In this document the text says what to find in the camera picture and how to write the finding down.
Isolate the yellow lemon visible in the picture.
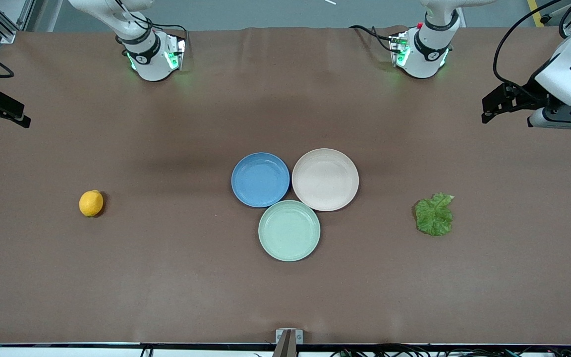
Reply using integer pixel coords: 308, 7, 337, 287
79, 190, 104, 218

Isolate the green lettuce leaf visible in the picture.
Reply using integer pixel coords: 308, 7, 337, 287
414, 192, 455, 237

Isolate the beige round plate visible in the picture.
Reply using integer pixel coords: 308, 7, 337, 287
291, 148, 360, 212

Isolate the brown table cover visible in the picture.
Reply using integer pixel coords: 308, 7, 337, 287
0, 25, 571, 346

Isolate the blue round plate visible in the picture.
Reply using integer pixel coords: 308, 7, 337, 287
231, 152, 291, 208

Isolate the mint green round plate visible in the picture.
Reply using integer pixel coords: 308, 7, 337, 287
258, 200, 321, 262

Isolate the black left base cable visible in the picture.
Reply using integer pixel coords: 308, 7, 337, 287
348, 24, 396, 53

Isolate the black cable bundle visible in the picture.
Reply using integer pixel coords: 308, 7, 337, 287
329, 341, 571, 357

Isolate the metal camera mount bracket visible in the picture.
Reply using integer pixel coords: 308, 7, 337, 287
272, 328, 304, 357

